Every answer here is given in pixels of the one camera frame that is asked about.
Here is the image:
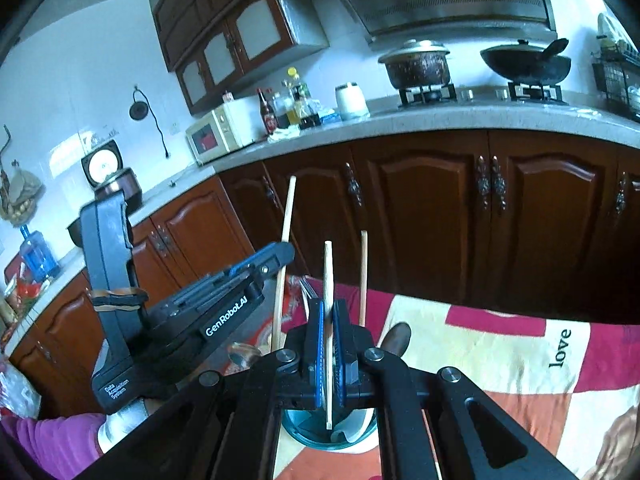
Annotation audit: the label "clear plastic bag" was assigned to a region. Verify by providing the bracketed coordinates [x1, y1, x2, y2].
[0, 360, 41, 418]

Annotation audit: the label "black wire dish rack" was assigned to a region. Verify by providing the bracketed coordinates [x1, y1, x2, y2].
[591, 12, 640, 123]

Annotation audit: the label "white cup teal inside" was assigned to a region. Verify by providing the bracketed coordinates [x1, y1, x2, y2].
[281, 405, 380, 453]

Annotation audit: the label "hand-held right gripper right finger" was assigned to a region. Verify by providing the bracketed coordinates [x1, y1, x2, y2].
[332, 300, 578, 480]

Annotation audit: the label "white lidded jar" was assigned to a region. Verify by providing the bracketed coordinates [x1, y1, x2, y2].
[335, 82, 371, 122]

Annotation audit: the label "dark red label bottle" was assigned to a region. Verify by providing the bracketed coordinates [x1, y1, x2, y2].
[256, 88, 278, 136]

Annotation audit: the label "black corded wall fixture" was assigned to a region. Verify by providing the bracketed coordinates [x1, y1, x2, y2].
[129, 85, 171, 158]

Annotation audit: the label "yellow cap oil bottle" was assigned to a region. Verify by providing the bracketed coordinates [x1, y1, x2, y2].
[287, 67, 313, 128]

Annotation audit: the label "grey speckled countertop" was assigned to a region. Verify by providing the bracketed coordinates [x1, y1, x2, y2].
[0, 95, 640, 356]

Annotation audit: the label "dark speckled cooking pot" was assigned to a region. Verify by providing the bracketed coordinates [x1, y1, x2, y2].
[378, 39, 452, 92]

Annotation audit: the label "dark sauce bottle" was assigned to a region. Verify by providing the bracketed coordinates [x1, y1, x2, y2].
[300, 100, 323, 127]

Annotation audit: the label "gas stove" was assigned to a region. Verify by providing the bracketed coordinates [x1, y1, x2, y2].
[397, 82, 566, 108]

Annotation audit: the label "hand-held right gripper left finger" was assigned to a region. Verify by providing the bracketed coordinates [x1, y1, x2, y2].
[75, 299, 325, 480]

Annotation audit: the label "printed patchwork blanket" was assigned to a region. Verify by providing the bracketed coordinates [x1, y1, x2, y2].
[215, 275, 640, 480]

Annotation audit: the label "steel range hood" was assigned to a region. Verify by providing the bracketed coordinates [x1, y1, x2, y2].
[307, 0, 558, 51]

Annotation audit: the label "clear glass bottle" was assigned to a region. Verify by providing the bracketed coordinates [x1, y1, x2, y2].
[274, 80, 296, 130]

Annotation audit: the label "person's left hand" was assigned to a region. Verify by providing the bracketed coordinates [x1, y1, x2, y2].
[97, 400, 156, 453]

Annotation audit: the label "black wok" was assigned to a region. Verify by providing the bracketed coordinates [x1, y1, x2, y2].
[480, 37, 572, 86]

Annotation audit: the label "brown wooden wall cabinets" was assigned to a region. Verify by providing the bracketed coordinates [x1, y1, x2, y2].
[148, 0, 331, 116]

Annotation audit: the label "open rice cooker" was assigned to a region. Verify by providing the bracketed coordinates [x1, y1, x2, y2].
[80, 141, 143, 211]

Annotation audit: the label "brown wooden base cabinets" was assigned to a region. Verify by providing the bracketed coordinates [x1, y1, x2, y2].
[7, 127, 640, 416]

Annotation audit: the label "blue water jug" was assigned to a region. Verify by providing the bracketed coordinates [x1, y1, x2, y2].
[19, 224, 61, 281]

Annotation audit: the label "person's left forearm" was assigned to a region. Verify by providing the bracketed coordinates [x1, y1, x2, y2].
[0, 412, 108, 480]

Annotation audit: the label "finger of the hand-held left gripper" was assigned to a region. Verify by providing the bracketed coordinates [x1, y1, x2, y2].
[220, 262, 286, 306]
[205, 244, 296, 283]

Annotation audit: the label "cream microwave oven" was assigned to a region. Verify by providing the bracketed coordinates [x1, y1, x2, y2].
[186, 96, 273, 166]

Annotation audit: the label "hanging net bag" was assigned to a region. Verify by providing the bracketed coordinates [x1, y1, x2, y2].
[0, 125, 46, 226]

